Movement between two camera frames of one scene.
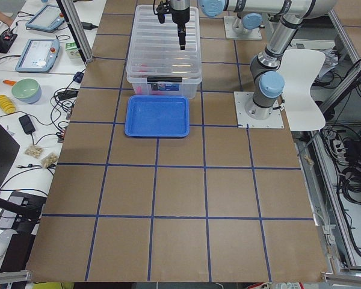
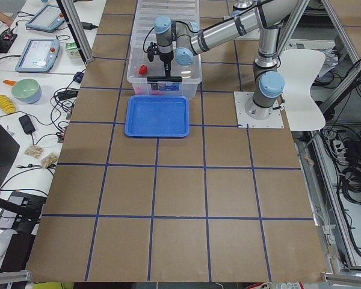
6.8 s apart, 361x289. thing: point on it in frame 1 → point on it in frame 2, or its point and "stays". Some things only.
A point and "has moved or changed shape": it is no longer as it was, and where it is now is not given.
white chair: (299, 68) stays
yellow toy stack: (4, 102) stays
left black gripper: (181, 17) → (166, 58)
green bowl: (27, 90) stays
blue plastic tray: (157, 116) stays
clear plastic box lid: (154, 48) has moved or changed shape
